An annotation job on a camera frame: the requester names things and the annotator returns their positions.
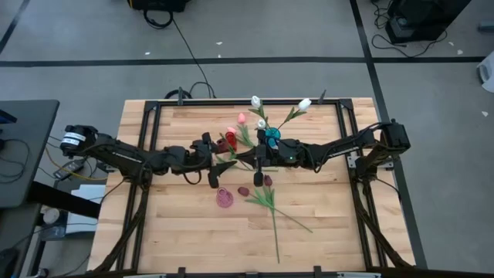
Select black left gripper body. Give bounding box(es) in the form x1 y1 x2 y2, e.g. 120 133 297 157
188 132 220 189

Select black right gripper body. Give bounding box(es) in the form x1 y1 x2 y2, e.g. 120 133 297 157
253 129 308 188

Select pink ribbed glass vase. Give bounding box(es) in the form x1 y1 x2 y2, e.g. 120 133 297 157
215 187 235 209

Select teal glass vase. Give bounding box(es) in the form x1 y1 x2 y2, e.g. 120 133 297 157
265 127 282 151

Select white box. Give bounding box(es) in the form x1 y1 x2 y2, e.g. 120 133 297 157
64 184 108 236

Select black power adapter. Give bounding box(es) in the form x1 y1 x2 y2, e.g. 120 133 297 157
53 158 85 181

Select black desk leg beam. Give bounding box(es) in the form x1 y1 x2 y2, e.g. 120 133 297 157
29 180 102 219

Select black floor box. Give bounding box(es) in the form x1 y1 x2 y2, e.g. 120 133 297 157
127 0 192 12

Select white roll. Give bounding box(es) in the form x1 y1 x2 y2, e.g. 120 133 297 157
42 207 62 225

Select black desk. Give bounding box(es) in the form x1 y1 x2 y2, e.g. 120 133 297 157
0 99 61 209

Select black equipment case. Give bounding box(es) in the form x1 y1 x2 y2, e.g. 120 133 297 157
384 0 472 44

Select blue device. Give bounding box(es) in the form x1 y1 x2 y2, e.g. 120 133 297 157
0 109 19 125

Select white plastic object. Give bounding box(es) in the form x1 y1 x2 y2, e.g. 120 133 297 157
476 52 494 93

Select black aluminium table frame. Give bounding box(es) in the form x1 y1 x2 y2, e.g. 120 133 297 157
90 87 417 278

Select black floor cable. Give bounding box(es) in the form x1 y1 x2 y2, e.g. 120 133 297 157
143 8 217 100

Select tangled black cables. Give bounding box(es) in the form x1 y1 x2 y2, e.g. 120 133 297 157
370 0 449 59

